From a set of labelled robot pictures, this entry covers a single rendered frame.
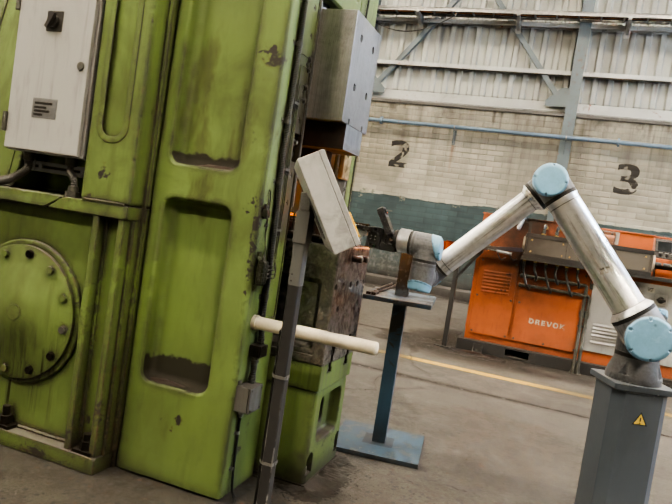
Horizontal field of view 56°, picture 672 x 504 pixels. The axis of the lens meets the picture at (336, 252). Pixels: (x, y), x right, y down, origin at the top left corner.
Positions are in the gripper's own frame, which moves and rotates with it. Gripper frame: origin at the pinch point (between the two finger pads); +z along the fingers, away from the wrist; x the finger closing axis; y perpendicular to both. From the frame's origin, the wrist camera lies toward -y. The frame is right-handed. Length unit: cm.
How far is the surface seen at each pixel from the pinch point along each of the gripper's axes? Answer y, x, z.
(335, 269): 16.9, -15.9, -3.1
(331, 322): 36.8, -13.1, -4.6
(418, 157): -106, 752, 162
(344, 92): -46.4, -17.6, 6.0
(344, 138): -30.8, -12.4, 4.5
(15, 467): 104, -65, 81
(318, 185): -10, -73, -13
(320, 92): -45, -18, 15
